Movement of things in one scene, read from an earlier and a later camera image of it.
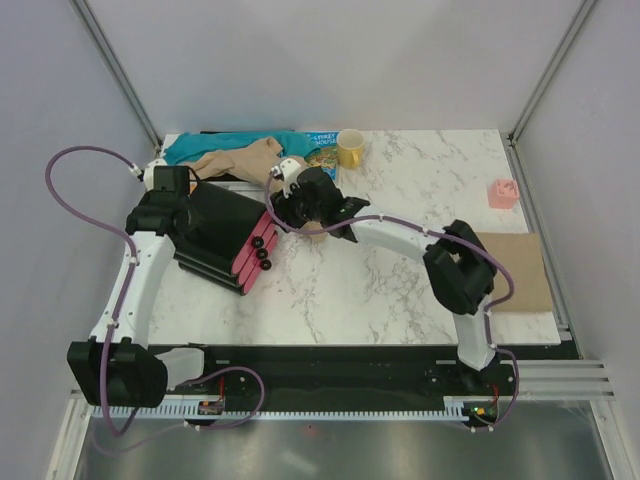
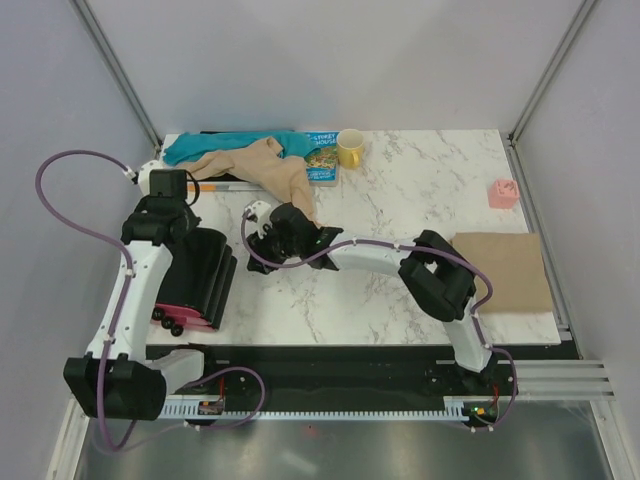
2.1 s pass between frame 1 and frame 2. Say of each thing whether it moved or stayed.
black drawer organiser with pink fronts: moved
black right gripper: moved
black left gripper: stayed
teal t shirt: stayed
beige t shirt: stayed
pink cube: stayed
